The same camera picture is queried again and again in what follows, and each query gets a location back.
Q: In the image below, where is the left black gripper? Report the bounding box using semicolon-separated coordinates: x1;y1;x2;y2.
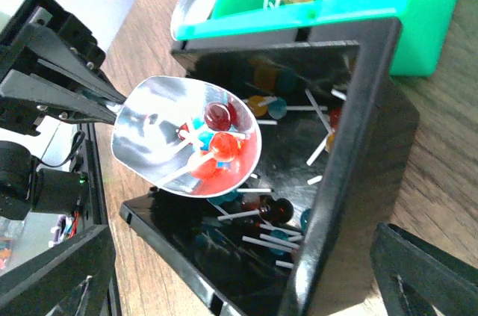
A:
1;0;125;136

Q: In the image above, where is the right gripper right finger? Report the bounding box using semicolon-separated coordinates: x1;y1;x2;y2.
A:
370;223;477;315

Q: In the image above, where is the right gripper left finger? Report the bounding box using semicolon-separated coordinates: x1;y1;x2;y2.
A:
1;224;121;315

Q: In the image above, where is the silver metal scoop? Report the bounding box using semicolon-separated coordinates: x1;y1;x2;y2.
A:
106;75;262;198

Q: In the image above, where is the black lollipop bin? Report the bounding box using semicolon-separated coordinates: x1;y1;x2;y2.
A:
119;17;419;315

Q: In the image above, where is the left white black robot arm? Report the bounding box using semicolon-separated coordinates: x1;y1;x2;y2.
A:
1;0;125;273

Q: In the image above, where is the clear round cup lid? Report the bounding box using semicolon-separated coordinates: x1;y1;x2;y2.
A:
170;0;217;40

